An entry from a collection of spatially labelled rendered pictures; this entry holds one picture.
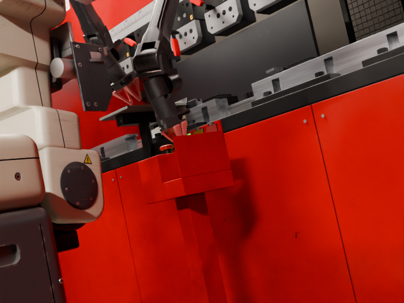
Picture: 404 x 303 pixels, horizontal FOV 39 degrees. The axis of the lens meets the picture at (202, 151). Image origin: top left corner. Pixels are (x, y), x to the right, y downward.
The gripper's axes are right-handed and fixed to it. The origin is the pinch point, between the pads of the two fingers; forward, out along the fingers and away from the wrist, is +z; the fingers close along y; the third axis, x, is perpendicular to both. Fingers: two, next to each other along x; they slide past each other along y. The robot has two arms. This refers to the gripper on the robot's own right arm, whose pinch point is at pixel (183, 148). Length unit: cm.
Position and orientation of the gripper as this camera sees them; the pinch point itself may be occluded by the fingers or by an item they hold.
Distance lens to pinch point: 149.5
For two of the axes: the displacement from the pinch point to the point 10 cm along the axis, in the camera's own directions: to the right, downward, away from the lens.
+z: 4.1, 9.1, 0.7
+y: 7.1, -3.7, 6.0
